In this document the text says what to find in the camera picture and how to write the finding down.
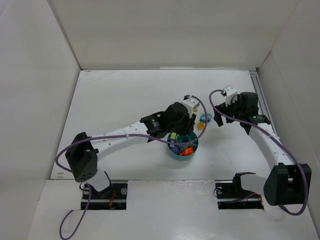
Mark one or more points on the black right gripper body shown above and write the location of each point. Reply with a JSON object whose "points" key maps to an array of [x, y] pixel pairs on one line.
{"points": [[225, 110]]}

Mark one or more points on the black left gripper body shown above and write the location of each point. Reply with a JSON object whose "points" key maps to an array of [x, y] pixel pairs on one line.
{"points": [[189, 125]]}

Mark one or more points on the yellow square lego brick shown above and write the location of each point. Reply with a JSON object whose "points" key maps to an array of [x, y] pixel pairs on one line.
{"points": [[200, 126]]}

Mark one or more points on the teal frog lotus lego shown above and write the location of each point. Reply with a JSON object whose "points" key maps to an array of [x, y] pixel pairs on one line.
{"points": [[205, 118]]}

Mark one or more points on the teal square lego brick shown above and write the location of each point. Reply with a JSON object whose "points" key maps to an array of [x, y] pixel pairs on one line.
{"points": [[173, 136]]}

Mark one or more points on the orange round dome lego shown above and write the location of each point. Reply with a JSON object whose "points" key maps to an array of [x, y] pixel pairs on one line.
{"points": [[187, 152]]}

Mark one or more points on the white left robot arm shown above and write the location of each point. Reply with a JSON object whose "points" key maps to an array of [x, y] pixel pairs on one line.
{"points": [[85, 151]]}

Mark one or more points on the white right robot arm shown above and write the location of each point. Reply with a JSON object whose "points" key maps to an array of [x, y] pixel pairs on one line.
{"points": [[288, 182]]}

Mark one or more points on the teal round divided container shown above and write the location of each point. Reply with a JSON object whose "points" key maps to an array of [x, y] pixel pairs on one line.
{"points": [[183, 142]]}

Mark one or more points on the aluminium rail at right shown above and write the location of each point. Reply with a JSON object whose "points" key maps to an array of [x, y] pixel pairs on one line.
{"points": [[264, 108]]}

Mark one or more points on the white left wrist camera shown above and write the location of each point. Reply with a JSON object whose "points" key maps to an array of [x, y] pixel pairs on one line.
{"points": [[190, 103]]}

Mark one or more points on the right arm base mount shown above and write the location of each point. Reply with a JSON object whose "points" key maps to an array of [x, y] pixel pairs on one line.
{"points": [[231, 196]]}

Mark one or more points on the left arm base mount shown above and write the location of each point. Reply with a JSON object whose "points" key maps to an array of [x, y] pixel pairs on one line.
{"points": [[112, 199]]}

